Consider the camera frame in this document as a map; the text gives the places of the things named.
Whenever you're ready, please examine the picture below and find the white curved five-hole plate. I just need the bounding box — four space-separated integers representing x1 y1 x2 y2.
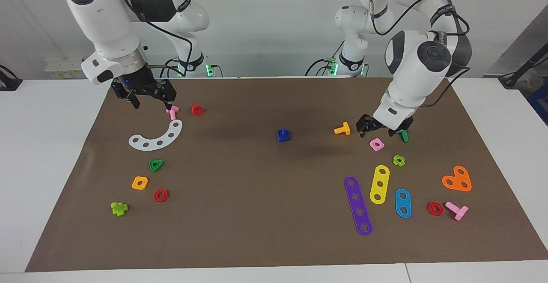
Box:
128 119 183 152

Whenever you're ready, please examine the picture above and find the yellow three-hole strip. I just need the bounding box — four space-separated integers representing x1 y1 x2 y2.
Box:
369 164 390 205

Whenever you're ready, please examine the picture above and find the blue two-hole strip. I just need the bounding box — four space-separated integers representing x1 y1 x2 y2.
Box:
394 188 413 219

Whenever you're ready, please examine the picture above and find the purple four-hole strip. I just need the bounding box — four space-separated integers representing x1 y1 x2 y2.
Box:
344 176 373 236

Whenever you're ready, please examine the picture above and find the orange three-hole angle plate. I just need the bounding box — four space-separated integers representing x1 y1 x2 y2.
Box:
441 165 472 192

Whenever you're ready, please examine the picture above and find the brown table mat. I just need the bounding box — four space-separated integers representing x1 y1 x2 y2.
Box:
25 77 548 273

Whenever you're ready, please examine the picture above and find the black clamp on table edge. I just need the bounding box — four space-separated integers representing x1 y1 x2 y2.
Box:
0 65 23 92

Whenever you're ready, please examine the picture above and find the black stand pole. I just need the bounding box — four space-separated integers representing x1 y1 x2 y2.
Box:
499 43 548 87

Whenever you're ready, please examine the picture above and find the blue box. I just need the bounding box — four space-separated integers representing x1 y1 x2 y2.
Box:
527 84 548 126

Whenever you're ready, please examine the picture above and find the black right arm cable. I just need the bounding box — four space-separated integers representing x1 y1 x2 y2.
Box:
122 0 193 76

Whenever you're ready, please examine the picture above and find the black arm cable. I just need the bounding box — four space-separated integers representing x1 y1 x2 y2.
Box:
122 0 193 76
368 0 471 108

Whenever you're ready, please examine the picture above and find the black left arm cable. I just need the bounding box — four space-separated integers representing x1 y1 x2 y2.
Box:
368 0 471 108

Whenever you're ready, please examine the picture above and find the black base cable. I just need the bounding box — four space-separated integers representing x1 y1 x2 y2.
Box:
305 39 345 76

